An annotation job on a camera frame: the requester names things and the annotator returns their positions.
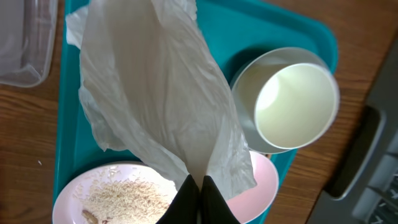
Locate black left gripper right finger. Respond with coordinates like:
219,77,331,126
200,175,239,224

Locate clear plastic bin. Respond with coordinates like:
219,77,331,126
1,0,58,88

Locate grey dishwasher rack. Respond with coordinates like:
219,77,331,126
307,39,397,223

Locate teal plastic tray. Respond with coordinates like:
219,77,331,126
52,0,339,224

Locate grey-green small saucer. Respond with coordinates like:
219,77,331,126
229,47,330,154

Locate white paper napkin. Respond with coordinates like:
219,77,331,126
66,0,256,199

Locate pink plate with rice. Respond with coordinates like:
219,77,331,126
52,151,279,224

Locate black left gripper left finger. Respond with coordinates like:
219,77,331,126
157,175,200,224

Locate white paper cup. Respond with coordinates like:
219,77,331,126
236,63,340,149

